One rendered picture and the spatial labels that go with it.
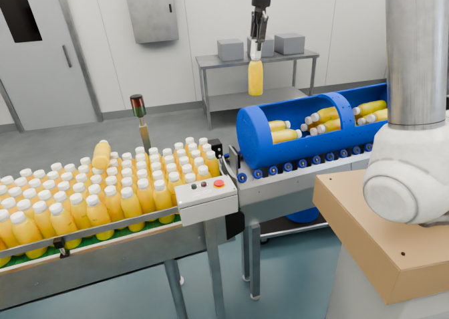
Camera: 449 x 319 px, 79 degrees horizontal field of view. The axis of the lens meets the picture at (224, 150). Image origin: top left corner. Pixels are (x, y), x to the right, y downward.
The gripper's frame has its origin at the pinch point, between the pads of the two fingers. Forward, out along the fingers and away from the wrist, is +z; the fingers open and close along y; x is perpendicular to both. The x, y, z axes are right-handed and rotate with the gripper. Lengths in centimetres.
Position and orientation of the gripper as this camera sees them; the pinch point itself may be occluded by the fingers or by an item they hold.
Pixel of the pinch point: (256, 49)
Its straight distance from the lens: 124.8
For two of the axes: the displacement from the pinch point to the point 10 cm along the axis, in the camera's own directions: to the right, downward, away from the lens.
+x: -9.7, 1.0, -2.3
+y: -2.5, -5.5, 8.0
